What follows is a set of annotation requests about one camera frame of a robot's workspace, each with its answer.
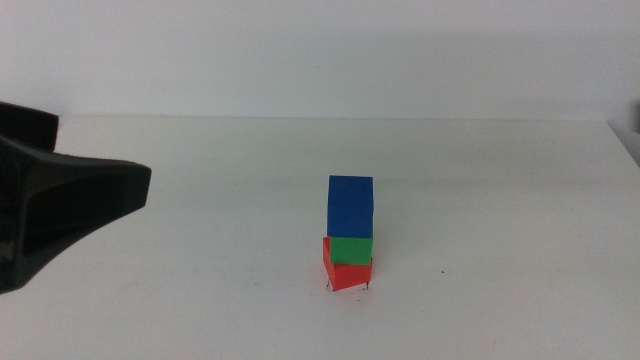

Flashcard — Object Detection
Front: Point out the green cube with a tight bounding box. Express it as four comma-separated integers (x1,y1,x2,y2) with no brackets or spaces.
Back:
329,235,374,266

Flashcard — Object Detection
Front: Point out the red cube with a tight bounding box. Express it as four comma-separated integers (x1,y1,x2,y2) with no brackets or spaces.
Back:
322,236,374,292

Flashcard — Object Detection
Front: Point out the blue cube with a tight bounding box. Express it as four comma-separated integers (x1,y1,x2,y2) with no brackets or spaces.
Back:
326,174,375,239

